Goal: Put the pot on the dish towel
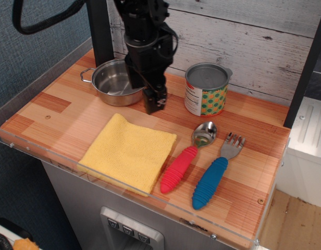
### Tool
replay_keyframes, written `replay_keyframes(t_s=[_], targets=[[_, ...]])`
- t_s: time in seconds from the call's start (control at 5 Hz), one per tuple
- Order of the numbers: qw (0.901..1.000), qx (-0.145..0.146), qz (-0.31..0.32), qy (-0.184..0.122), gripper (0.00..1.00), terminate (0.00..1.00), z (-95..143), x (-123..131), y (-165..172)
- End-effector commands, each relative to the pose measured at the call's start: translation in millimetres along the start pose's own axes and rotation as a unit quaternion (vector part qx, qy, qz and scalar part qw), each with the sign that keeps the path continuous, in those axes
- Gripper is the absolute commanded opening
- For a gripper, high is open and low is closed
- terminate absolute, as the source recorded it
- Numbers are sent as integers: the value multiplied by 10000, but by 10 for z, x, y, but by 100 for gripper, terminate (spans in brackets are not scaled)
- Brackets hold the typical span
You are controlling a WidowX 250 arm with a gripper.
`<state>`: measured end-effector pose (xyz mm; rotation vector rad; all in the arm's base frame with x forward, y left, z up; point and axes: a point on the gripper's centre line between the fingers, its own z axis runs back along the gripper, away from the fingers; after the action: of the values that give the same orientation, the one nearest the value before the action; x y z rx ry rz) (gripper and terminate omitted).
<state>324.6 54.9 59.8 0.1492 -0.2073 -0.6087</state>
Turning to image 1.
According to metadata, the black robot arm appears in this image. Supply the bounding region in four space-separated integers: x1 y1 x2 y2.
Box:
115 1 179 114

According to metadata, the small stainless steel pot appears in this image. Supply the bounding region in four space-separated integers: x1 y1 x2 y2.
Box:
80 59 143 107

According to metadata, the yellow dish towel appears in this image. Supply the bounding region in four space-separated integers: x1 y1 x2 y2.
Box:
77 114 177 197

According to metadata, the black vertical post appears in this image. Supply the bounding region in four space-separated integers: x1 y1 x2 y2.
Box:
283 19 321 129
86 0 114 66

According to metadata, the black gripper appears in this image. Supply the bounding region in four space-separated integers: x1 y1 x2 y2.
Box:
125 36 176 115

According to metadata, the blue handled fork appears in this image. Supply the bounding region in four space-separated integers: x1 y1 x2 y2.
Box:
192 133 245 210

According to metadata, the black vertical post right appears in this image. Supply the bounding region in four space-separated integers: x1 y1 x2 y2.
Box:
283 19 321 129

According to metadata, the silver button control panel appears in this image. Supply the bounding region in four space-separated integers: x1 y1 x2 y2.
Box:
100 206 165 249

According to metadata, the orange object bottom left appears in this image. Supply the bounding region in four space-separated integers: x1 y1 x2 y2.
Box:
13 238 40 250

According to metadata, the black braided cable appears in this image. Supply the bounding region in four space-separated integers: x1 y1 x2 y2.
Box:
11 0 85 36

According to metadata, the black vertical post left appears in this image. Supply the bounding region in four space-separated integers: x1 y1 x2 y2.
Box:
86 0 114 66

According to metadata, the red handled spoon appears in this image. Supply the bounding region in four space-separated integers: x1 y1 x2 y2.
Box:
160 121 217 194

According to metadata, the toy food can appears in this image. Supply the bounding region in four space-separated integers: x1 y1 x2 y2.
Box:
184 62 232 117

